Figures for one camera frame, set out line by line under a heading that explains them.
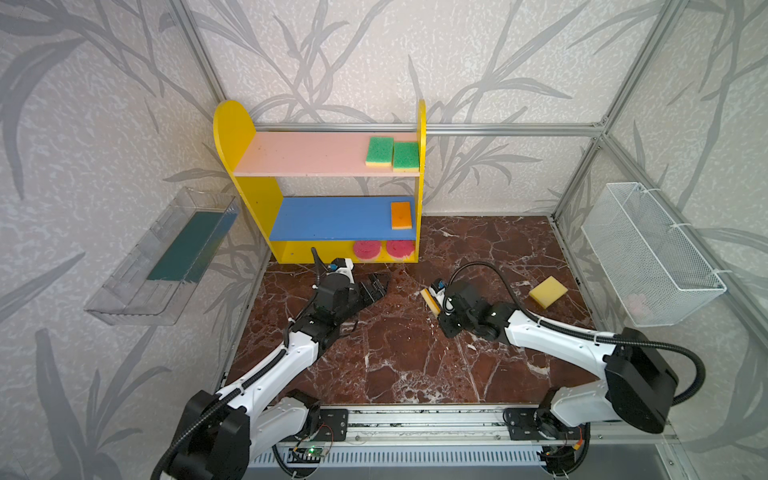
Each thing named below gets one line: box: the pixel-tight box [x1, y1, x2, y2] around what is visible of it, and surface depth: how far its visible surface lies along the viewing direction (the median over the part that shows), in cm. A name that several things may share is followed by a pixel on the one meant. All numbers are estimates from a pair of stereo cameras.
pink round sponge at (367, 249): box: [354, 240, 381, 259], surface depth 107 cm
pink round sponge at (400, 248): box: [387, 240, 415, 258], surface depth 107 cm
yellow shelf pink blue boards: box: [214, 100, 427, 264], surface depth 88 cm
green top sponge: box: [365, 136, 394, 168], surface depth 79 cm
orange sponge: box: [391, 201, 412, 230], surface depth 101 cm
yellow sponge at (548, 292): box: [529, 275, 569, 310], surface depth 101 cm
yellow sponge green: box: [393, 142, 420, 173], surface depth 78 cm
